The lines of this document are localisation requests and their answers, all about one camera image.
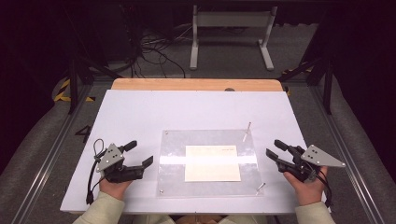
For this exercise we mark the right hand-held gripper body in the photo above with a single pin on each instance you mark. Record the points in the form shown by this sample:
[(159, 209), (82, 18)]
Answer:
[(317, 156)]

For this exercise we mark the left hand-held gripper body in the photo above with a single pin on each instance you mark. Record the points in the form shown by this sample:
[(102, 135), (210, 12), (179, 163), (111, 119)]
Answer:
[(109, 157)]

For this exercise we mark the clear acrylic photo frame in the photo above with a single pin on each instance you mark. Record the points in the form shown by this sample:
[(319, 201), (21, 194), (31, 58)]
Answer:
[(174, 174)]

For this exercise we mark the metal frame pin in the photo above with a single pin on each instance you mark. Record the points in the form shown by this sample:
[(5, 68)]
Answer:
[(260, 188), (247, 132)]

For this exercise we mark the picture card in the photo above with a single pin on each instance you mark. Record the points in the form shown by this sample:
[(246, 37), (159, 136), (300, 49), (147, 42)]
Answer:
[(211, 163)]

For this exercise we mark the person's left hand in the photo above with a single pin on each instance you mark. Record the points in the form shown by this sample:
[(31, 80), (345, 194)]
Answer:
[(113, 188)]

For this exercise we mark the person's right hand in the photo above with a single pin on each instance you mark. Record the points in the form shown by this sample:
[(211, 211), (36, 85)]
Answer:
[(306, 191)]

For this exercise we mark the white board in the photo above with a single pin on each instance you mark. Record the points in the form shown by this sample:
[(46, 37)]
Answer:
[(140, 115)]

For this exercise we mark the black tripod stand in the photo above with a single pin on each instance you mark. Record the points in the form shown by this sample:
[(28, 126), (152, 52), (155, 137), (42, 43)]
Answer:
[(327, 87), (73, 84)]

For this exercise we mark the yellow black floor tape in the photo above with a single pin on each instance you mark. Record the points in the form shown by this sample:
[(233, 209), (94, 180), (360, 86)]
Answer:
[(62, 93)]

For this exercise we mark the wooden board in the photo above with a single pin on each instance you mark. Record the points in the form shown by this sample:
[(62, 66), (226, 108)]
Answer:
[(186, 84)]

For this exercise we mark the white metal stand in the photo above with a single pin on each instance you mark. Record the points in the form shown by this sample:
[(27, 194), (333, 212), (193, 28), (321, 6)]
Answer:
[(232, 20)]

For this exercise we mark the aluminium floor rail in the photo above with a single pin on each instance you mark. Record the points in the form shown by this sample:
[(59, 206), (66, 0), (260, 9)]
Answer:
[(53, 155), (345, 146)]

